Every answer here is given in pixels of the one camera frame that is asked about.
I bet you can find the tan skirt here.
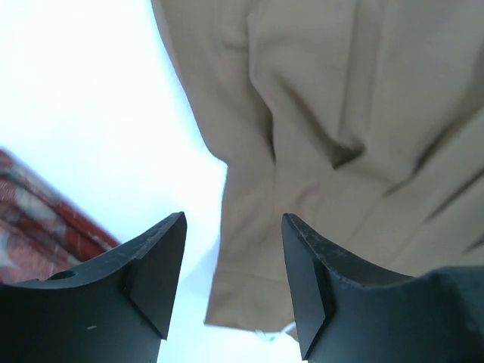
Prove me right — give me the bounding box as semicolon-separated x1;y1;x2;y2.
152;1;483;331

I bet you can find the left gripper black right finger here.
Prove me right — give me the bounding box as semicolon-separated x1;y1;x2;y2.
281;214;483;362

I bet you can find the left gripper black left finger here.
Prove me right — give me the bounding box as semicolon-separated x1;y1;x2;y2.
1;212;187;363

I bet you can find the red plaid skirt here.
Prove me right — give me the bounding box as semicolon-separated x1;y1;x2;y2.
1;150;119;284

